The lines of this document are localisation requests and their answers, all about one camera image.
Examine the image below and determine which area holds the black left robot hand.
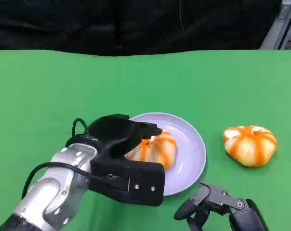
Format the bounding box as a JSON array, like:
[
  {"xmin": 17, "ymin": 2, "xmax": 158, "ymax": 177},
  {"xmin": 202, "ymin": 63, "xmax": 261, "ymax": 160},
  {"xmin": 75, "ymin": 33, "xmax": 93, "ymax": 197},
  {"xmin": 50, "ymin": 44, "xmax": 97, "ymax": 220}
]
[{"xmin": 87, "ymin": 114, "xmax": 163, "ymax": 162}]

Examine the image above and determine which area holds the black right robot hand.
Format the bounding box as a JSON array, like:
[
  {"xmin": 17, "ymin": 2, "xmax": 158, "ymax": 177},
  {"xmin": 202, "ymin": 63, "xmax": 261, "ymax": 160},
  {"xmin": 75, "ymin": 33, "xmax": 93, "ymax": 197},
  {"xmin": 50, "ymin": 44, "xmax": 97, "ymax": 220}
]
[{"xmin": 173, "ymin": 180, "xmax": 270, "ymax": 231}]

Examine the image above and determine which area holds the orange white toy bread roll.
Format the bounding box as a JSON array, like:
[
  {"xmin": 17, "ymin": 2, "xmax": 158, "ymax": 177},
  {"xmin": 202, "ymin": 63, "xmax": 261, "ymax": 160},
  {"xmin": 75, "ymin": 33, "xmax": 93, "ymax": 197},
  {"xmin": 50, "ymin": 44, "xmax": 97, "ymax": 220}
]
[
  {"xmin": 125, "ymin": 129, "xmax": 177, "ymax": 169},
  {"xmin": 222, "ymin": 125, "xmax": 278, "ymax": 167}
]

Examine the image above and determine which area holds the green table cloth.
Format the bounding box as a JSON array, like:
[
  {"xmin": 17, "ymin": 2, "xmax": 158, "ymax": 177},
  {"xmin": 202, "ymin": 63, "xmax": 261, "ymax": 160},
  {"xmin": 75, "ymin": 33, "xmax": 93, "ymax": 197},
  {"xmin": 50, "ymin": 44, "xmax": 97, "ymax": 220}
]
[{"xmin": 0, "ymin": 49, "xmax": 291, "ymax": 231}]

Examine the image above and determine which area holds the lilac plate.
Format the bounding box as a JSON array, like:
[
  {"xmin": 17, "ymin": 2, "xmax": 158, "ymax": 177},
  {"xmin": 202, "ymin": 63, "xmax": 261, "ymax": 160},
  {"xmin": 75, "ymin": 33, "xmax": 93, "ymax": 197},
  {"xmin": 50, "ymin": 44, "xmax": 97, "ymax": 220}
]
[{"xmin": 125, "ymin": 112, "xmax": 207, "ymax": 196}]

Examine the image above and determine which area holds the black backdrop curtain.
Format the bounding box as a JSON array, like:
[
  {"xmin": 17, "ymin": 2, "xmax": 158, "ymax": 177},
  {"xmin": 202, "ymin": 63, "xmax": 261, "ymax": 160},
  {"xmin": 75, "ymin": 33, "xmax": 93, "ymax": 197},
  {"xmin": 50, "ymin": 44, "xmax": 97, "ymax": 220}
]
[{"xmin": 0, "ymin": 0, "xmax": 285, "ymax": 56}]

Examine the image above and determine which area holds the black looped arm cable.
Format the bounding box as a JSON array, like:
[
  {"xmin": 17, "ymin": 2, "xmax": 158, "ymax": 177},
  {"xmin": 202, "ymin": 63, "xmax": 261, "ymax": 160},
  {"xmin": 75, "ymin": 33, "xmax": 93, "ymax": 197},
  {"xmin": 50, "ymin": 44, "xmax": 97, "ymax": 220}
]
[{"xmin": 71, "ymin": 117, "xmax": 98, "ymax": 145}]

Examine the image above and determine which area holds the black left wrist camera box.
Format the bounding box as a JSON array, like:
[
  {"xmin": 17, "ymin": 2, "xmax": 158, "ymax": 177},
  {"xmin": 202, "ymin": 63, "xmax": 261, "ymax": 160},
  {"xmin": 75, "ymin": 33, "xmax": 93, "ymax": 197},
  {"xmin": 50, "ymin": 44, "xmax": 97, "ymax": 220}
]
[{"xmin": 89, "ymin": 158, "xmax": 166, "ymax": 207}]

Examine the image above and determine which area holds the black camera cable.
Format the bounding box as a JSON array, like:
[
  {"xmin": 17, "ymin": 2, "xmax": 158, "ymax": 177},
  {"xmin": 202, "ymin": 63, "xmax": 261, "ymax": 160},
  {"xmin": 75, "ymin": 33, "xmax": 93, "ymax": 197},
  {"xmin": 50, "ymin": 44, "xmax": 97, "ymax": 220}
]
[{"xmin": 21, "ymin": 162, "xmax": 122, "ymax": 200}]

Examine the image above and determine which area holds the thin hanging cable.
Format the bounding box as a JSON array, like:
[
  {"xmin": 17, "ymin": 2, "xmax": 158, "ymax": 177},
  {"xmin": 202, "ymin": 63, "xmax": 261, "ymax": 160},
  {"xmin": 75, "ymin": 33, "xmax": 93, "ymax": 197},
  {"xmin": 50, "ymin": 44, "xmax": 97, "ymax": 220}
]
[{"xmin": 179, "ymin": 0, "xmax": 185, "ymax": 31}]

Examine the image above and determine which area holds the aluminium frame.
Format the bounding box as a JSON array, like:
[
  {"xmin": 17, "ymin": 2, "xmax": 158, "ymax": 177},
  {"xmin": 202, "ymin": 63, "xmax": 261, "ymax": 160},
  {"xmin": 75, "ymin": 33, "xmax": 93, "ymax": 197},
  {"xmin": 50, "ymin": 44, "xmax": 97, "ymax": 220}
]
[{"xmin": 258, "ymin": 0, "xmax": 291, "ymax": 51}]

